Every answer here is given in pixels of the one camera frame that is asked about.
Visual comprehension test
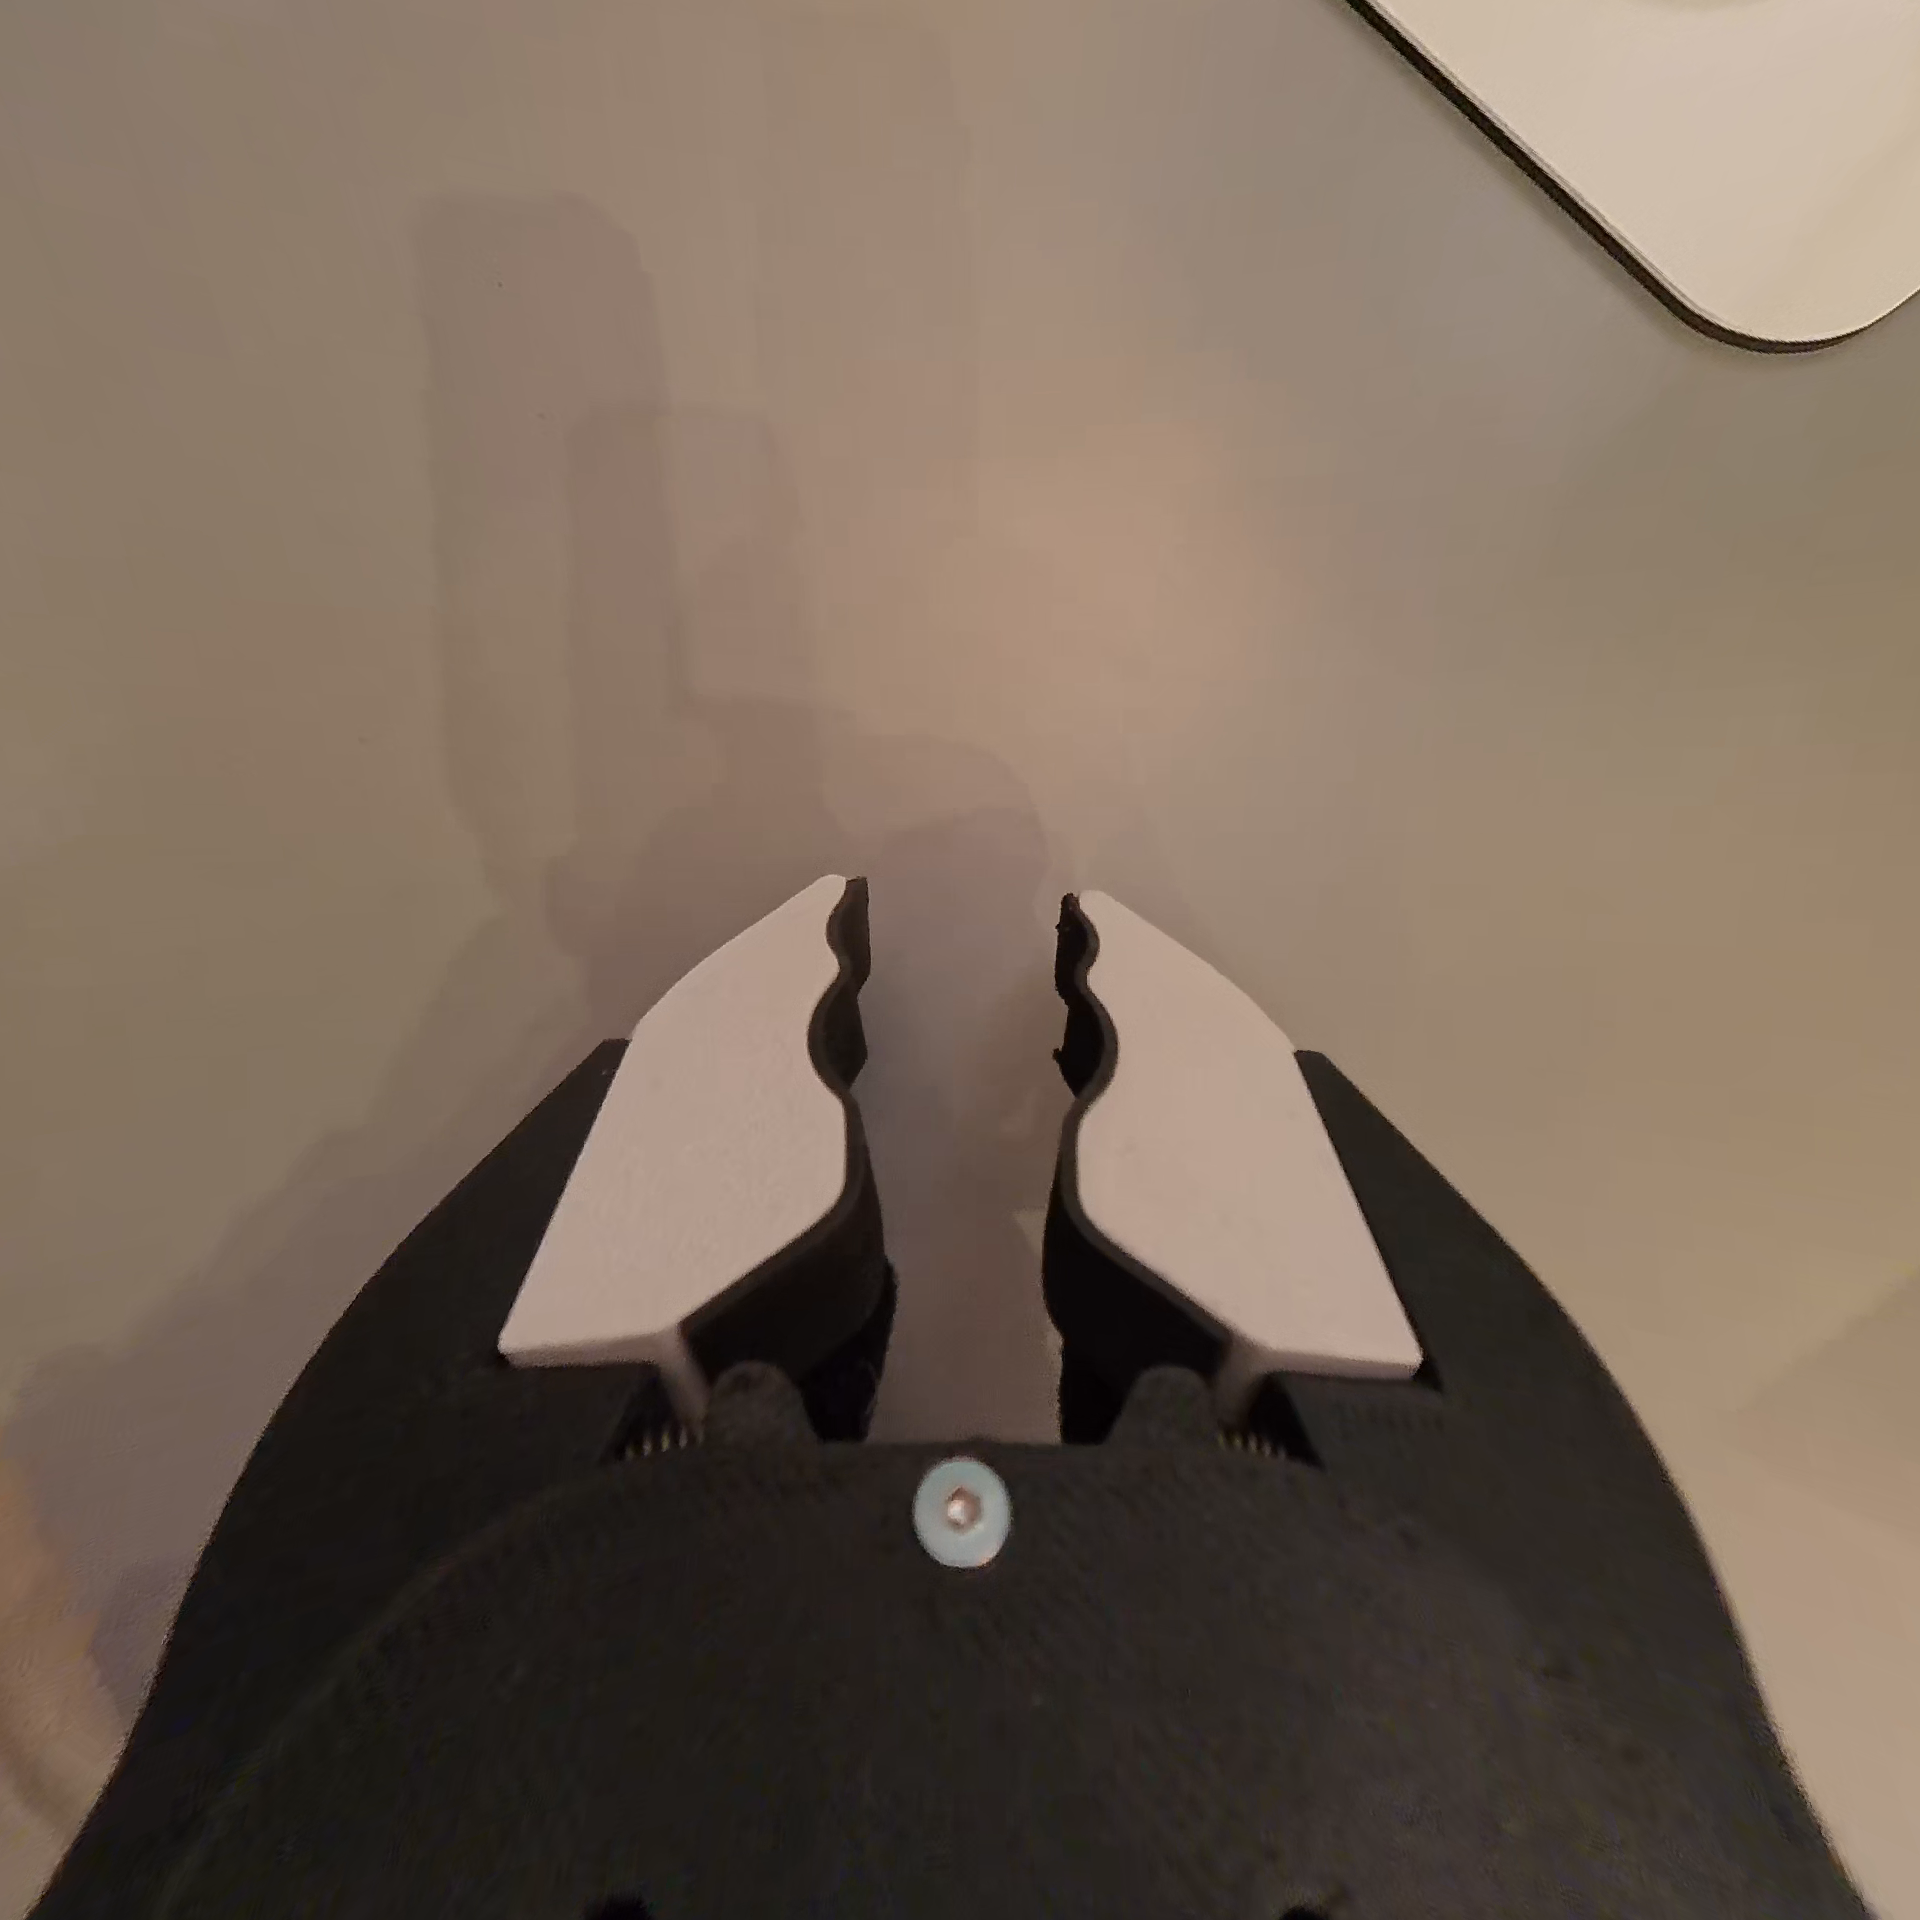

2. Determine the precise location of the white rounded board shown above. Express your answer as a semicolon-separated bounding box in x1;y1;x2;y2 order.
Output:
1338;0;1920;356

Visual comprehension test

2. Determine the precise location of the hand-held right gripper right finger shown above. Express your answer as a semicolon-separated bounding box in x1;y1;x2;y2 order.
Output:
1040;887;1425;1444

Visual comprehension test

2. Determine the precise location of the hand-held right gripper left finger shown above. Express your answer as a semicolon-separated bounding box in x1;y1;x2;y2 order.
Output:
497;872;902;1444

